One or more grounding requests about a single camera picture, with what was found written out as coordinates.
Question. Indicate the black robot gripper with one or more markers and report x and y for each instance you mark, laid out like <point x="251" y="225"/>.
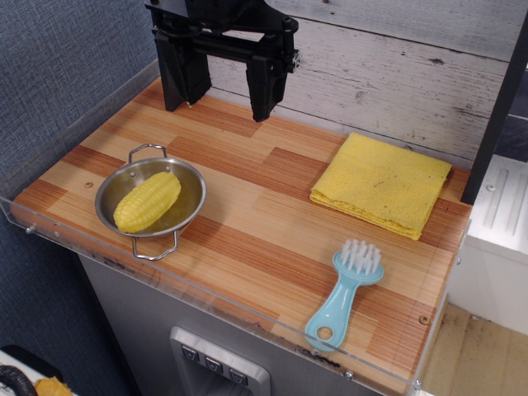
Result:
<point x="244" y="31"/>

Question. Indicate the yellow toy corn cob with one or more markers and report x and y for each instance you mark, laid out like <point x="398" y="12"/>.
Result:
<point x="147" y="203"/>

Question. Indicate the folded yellow cloth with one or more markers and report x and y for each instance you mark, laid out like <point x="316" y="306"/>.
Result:
<point x="384" y="185"/>

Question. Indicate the light blue scrub brush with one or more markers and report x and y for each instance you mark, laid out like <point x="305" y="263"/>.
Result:
<point x="357" y="264"/>

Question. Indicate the clear acrylic table guard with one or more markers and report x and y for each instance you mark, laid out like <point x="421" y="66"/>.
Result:
<point x="259" y="247"/>

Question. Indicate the grey toy fridge cabinet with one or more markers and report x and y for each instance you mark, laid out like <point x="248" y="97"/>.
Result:
<point x="142" y="314"/>

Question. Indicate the silver dispenser button panel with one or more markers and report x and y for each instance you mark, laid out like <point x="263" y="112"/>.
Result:
<point x="208" y="369"/>

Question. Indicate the white toy sink unit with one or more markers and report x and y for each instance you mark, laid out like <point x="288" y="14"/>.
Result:
<point x="489" y="277"/>

